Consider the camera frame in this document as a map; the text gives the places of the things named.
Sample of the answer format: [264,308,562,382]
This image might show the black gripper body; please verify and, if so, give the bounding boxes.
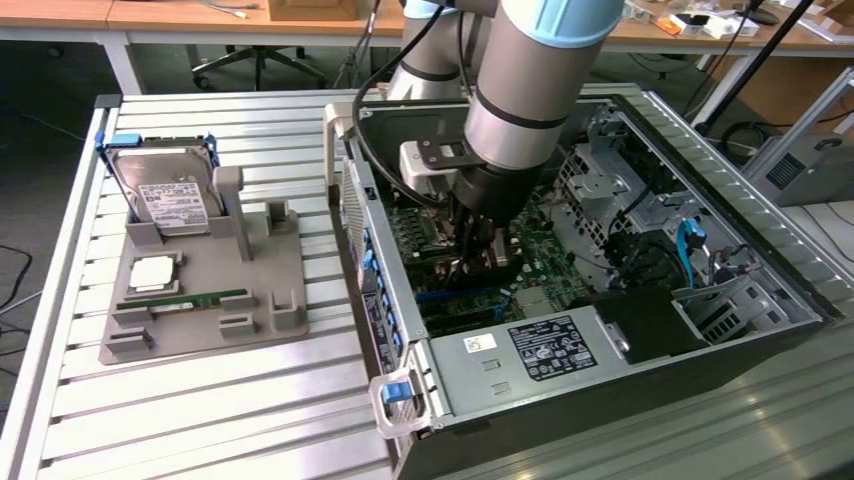
[452,164,546,226]

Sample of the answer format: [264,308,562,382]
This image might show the CPU socket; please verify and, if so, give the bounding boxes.
[425,207,463,249]

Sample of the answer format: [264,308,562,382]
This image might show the green motherboard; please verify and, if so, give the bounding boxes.
[383,172,602,341]

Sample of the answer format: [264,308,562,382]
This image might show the blue expansion slot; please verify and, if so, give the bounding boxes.
[416,288,499,307]

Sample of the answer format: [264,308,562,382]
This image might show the silver chipset heat sink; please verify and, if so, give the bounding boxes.
[512,289,559,314]

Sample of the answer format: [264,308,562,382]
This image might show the metal disk bay cage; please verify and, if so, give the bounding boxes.
[551,105,795,346]

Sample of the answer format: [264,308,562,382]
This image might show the grey power supply unit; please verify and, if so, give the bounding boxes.
[425,304,628,431]

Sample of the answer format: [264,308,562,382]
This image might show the black plastic shroud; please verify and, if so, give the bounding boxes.
[572,289,710,365]

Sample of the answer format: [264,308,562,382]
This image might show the black PC case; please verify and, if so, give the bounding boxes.
[324,94,843,480]

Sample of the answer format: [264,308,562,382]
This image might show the grey parts rack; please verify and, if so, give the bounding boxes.
[97,165,315,367]

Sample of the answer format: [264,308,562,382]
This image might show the wooden desk white legs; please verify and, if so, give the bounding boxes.
[0,0,408,96]
[599,0,854,126]

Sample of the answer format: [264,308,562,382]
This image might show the green RAM stick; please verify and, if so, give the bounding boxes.
[116,288,252,314]

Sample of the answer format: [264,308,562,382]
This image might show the hard disk in blue caddy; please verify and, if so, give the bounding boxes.
[95,132,232,239]

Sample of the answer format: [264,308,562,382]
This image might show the black office chair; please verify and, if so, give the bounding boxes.
[191,43,328,91]

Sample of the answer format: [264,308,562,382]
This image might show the brown cardboard box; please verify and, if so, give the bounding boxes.
[268,0,360,22]

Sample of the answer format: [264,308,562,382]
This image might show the silver CPU chip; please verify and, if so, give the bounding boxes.
[128,257,181,292]

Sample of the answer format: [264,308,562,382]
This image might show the white box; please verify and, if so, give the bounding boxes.
[666,12,760,40]

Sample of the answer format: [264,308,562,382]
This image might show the black stand pole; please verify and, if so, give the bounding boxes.
[692,0,819,131]

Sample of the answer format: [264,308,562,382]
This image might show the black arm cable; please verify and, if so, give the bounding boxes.
[351,0,468,209]

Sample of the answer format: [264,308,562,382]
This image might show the blue wire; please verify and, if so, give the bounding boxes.
[672,214,708,291]

